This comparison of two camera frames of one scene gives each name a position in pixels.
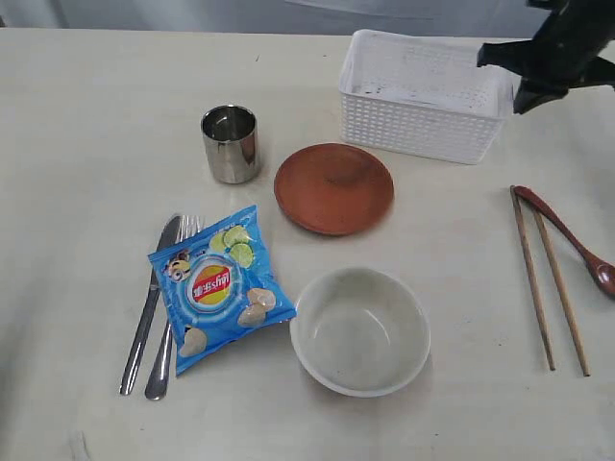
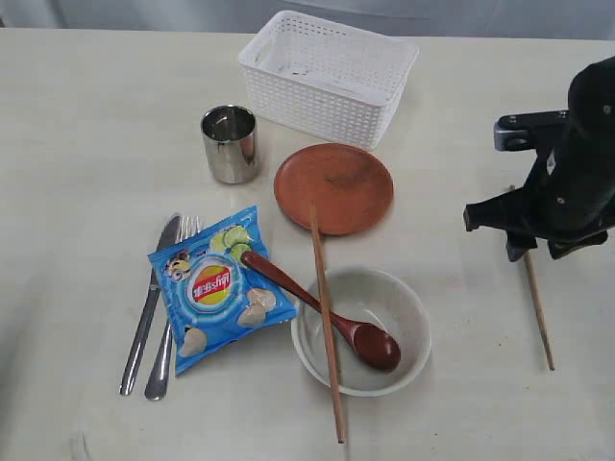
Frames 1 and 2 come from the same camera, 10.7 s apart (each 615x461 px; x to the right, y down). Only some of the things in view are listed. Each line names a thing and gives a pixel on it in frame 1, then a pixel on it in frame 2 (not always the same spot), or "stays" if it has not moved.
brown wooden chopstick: x=534 y=280 stays
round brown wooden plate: x=334 y=188 stays
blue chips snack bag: x=219 y=281 stays
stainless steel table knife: x=152 y=307 stays
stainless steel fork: x=159 y=373 stays
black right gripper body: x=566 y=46 to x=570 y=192
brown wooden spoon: x=602 y=272 to x=371 y=344
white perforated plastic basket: x=422 y=94 to x=324 y=79
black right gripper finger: x=531 y=93 to x=518 y=245
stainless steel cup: x=230 y=137 stays
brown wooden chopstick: x=563 y=294 to x=326 y=320
